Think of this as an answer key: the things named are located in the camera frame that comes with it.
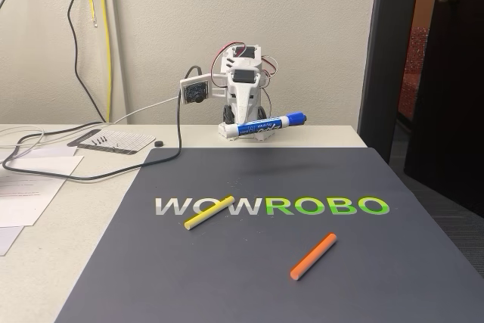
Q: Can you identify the yellow chalk stick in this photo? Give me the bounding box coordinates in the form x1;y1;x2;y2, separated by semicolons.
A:
184;194;234;231

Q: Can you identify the grey door frame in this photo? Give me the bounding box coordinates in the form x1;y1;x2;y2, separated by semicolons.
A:
357;0;423;165

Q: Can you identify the white gripper camera module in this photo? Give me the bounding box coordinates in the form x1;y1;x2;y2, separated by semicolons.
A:
179;75;228;107

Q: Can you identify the blue dry-erase marker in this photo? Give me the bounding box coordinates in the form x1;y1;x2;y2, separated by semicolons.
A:
225;110;309;138

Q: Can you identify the white printed paper sheet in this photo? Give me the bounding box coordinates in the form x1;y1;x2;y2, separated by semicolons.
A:
0;155;85;228

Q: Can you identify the dark brown door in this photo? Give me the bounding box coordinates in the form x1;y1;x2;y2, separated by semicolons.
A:
403;0;484;220

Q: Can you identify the thin white looped cable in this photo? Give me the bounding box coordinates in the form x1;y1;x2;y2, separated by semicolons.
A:
0;126;46;167

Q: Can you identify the thick black camera cable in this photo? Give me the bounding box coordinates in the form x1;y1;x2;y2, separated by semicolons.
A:
2;66;201;182

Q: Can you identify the orange chalk stick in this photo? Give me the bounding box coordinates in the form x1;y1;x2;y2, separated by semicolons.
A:
290;232;339;281

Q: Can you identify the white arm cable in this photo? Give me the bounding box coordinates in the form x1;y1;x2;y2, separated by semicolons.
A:
113;95;181;124

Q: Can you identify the blank white paper sheet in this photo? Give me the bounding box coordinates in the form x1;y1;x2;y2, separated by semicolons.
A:
0;225;24;257
14;147;79;158

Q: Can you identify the grey WOWROBO mat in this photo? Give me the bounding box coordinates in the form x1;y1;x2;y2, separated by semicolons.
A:
54;147;484;323

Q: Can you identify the black wall cable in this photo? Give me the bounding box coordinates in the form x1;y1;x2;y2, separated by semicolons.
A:
67;0;109;123

